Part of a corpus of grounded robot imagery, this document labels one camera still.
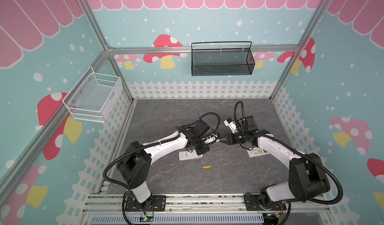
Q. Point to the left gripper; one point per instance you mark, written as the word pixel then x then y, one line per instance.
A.
pixel 205 149

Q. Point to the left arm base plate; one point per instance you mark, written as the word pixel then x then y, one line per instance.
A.
pixel 155 203

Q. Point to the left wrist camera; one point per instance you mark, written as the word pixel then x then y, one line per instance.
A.
pixel 210 140

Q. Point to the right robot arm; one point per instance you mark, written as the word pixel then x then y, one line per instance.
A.
pixel 305 179

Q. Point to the white remote control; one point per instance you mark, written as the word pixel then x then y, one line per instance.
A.
pixel 256 152
pixel 185 155

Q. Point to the white wire mesh basket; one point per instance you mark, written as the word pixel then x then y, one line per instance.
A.
pixel 93 97

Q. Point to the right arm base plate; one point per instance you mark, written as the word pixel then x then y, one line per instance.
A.
pixel 254 203

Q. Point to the aluminium mounting rail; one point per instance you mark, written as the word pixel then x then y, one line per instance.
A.
pixel 178 203

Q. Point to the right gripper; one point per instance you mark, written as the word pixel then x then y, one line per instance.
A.
pixel 233 138

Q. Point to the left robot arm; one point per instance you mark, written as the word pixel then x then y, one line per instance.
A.
pixel 135 167

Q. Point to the white vented cable duct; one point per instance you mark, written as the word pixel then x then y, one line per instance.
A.
pixel 197 219

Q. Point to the black wire mesh basket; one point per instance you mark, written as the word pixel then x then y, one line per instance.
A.
pixel 227 58

